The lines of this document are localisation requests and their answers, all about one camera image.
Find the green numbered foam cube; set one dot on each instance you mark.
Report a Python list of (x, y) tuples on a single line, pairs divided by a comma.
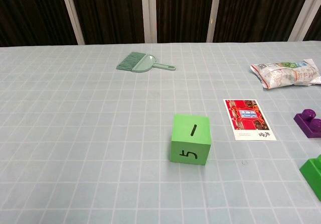
[(190, 138)]

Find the teal hand brush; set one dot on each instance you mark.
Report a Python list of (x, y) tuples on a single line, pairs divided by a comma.
[(140, 62)]

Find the light green checkered tablecloth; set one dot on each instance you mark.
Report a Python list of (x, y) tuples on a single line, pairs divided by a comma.
[(87, 146)]

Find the red and white picture card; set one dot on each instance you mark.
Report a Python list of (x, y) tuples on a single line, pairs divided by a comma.
[(247, 118)]

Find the crumpled white snack bag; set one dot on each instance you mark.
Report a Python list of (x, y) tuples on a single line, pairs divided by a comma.
[(283, 75)]

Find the purple building block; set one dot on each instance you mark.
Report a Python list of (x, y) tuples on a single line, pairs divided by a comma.
[(309, 124)]

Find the green building block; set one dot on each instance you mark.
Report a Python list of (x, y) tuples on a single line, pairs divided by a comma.
[(313, 175)]

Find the white frame post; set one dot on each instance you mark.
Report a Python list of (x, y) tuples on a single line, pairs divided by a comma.
[(213, 13), (148, 13), (71, 13), (304, 13)]

